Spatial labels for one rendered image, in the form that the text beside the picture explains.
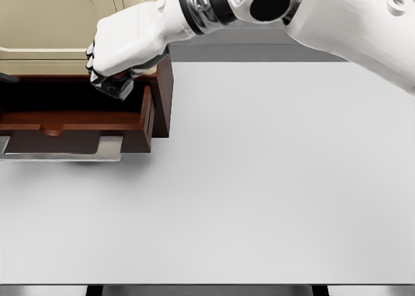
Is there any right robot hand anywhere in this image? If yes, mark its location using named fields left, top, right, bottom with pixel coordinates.
left=85, top=0, right=171, bottom=85

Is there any small grey switch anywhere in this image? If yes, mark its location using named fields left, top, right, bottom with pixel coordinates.
left=97, top=69, right=135, bottom=102

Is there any brown drawer with metal handle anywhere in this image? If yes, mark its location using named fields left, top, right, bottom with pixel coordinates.
left=0, top=84, right=156, bottom=163

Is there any beige and brown cabinet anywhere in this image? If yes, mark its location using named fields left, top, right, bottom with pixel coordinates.
left=0, top=0, right=174, bottom=139

